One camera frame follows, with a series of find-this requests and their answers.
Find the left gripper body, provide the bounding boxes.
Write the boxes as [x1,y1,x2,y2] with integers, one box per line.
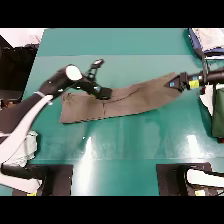
[85,81,114,101]

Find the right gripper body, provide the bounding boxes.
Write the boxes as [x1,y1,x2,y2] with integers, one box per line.
[165,71,192,93]

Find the white garment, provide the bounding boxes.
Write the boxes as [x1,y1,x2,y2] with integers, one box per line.
[0,130,40,168]
[199,84,215,117]

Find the dark green garment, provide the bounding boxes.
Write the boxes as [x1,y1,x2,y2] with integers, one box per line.
[211,87,224,139]

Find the brown shirt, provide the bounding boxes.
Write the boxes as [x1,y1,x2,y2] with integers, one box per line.
[59,72,183,125]

